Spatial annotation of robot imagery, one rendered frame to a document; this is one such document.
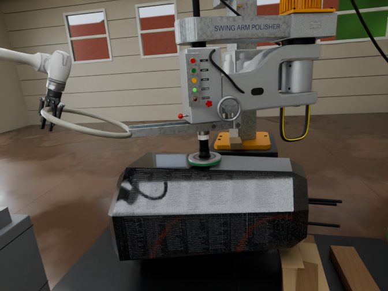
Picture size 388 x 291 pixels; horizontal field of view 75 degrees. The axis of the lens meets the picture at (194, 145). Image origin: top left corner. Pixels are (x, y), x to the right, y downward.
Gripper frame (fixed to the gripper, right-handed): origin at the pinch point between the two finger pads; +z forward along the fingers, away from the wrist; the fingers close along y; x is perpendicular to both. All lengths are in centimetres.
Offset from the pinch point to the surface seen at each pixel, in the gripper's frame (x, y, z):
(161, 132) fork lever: 4, 63, -15
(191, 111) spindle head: 2, 76, -33
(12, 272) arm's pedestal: -43, 21, 58
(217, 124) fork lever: 12, 94, -30
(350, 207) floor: 96, 258, 13
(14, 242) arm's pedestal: -39, 18, 46
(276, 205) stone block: -12, 136, 1
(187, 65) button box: -2, 66, -56
